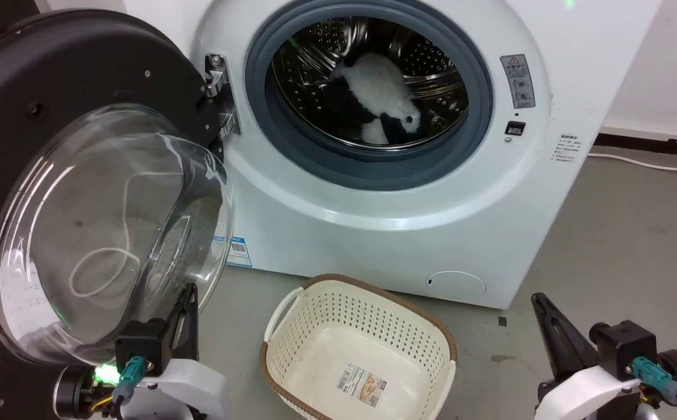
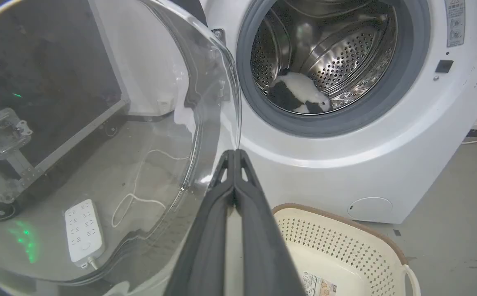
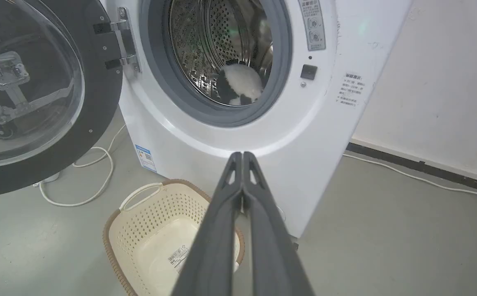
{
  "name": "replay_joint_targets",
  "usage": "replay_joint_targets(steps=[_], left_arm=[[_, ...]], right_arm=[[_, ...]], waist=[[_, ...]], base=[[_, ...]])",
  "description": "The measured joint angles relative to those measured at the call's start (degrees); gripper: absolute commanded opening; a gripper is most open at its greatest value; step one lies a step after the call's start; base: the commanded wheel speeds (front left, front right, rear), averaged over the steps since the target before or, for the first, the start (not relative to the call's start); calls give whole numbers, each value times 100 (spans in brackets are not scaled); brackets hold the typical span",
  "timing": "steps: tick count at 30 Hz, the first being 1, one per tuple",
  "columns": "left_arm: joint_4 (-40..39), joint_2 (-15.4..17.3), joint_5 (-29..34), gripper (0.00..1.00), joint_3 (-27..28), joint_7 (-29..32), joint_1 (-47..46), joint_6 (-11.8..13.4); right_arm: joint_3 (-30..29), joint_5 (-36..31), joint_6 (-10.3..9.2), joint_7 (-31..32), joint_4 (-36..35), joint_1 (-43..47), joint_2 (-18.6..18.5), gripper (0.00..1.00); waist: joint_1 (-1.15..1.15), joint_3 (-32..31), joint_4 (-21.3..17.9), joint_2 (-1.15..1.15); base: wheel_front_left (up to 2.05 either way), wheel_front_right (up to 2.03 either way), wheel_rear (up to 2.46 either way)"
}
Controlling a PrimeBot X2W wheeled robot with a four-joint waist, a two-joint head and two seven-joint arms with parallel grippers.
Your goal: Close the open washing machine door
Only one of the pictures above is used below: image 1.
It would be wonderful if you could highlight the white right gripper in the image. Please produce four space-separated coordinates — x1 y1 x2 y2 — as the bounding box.
531 292 677 420

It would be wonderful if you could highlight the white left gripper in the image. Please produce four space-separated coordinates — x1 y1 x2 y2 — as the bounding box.
53 283 226 420

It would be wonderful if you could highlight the white front-load washing machine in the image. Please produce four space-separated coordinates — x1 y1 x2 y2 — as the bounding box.
124 0 664 310

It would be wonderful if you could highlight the metal door hinge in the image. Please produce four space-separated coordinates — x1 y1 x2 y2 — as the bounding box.
205 54 242 138

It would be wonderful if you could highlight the black round washer door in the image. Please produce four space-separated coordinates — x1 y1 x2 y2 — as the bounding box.
0 9 236 420

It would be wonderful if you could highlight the blue and white energy sticker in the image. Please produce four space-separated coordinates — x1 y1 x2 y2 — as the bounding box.
212 234 253 268

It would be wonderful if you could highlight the round white filter cover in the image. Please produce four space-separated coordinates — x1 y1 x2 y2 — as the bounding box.
425 270 487 303

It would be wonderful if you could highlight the cream plastic laundry basket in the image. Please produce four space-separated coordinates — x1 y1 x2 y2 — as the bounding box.
260 274 458 420

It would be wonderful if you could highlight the paper label sticker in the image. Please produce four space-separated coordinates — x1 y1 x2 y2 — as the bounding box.
335 365 388 408

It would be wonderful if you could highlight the black baseboard strip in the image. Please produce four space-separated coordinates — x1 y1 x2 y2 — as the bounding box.
594 133 677 160

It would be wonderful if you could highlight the grey warning sticker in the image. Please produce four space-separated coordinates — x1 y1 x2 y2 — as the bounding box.
500 54 536 110

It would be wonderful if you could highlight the black and white panda plush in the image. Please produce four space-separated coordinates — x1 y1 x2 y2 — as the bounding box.
322 52 432 146

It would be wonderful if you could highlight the stainless steel drum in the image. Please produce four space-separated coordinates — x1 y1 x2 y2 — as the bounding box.
271 16 469 148

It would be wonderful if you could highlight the teal left camera connector cable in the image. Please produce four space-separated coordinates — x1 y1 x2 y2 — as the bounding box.
111 356 147 407

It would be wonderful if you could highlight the teal camera connector cable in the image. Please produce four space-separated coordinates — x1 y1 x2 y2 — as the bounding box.
632 356 677 420
111 356 147 407

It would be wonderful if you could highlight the teal right camera connector cable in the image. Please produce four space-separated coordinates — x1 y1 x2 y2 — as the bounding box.
632 356 677 420

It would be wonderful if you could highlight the white floor cable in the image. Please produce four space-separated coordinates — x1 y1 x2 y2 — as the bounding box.
587 152 677 178

